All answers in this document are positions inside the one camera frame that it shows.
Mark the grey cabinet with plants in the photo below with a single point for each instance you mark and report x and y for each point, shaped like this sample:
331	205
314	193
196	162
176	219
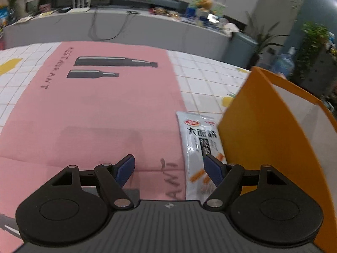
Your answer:
317	60

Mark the potted plant by bin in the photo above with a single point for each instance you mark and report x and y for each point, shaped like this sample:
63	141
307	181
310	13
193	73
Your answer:
263	37

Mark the teddy bear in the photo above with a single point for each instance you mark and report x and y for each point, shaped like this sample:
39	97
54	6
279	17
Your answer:
204	5

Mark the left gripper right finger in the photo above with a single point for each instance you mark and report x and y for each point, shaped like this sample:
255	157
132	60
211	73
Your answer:
263	205

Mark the white wifi router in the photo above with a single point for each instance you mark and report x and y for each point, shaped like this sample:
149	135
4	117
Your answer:
80	6

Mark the grey blue trash bin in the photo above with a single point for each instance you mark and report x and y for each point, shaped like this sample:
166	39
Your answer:
240	49

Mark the blue water jug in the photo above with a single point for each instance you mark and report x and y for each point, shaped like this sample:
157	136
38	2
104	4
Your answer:
284	64

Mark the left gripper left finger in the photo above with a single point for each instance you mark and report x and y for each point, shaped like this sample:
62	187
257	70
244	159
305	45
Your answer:
75	205

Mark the pink and white tablecloth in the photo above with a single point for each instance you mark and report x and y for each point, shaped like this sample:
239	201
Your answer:
86	103

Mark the orange white cardboard box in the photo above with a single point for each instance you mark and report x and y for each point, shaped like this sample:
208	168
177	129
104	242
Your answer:
273	121

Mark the grey tv console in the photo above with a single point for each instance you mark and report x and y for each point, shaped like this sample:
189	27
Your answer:
118	26

